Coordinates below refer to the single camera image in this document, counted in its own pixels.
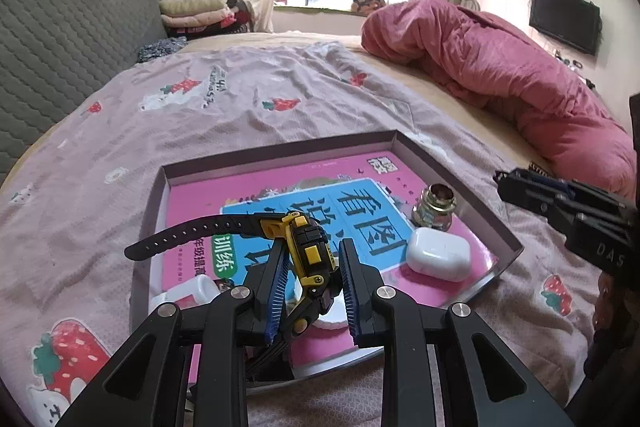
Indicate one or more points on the patterned bag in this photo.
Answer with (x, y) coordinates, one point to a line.
(369, 3)

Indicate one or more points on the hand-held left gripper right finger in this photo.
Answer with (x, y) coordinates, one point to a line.
(350, 292)

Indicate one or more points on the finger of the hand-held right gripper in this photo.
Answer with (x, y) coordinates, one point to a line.
(547, 181)
(525, 197)

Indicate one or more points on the black wall television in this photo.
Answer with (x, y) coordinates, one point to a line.
(565, 19)

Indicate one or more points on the stack of folded clothes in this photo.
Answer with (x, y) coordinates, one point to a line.
(200, 12)

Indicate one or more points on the pink book with blue label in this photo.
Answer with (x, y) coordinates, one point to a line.
(360, 217)

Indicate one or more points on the pink strawberry printed blanket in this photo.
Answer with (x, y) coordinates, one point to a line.
(225, 117)

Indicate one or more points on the dark patterned cloth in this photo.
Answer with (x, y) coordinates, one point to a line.
(160, 49)

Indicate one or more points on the shallow grey cardboard box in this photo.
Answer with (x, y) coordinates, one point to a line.
(450, 167)

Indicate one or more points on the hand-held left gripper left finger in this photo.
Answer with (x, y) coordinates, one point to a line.
(277, 292)

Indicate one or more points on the yellow and black wristwatch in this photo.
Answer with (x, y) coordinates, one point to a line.
(310, 247)

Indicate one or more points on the person's right hand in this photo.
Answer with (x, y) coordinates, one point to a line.
(607, 307)

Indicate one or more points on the shiny metal pipe fitting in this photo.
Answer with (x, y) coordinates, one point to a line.
(432, 212)

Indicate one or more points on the white earbuds case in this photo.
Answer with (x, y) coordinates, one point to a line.
(437, 254)

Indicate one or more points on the small white bottle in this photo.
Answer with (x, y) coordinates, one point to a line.
(195, 289)

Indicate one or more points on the grey quilted headboard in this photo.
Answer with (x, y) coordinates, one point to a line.
(60, 47)

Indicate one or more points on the pink comforter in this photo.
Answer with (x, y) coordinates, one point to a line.
(500, 67)

